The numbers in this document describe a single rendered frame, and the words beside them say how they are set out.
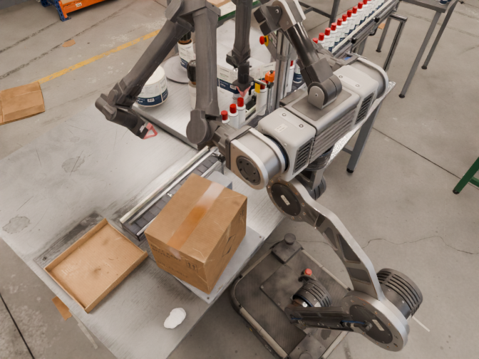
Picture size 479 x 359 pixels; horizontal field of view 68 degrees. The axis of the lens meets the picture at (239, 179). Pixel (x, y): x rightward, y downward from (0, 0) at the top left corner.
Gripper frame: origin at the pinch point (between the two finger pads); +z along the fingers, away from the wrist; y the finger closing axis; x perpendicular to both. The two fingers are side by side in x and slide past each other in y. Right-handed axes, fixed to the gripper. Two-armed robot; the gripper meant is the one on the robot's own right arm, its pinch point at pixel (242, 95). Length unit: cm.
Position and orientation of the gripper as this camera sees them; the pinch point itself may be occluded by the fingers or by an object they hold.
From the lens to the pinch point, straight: 186.6
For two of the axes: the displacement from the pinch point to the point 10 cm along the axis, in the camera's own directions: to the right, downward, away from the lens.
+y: -6.2, 6.0, -5.1
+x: 7.8, 4.9, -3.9
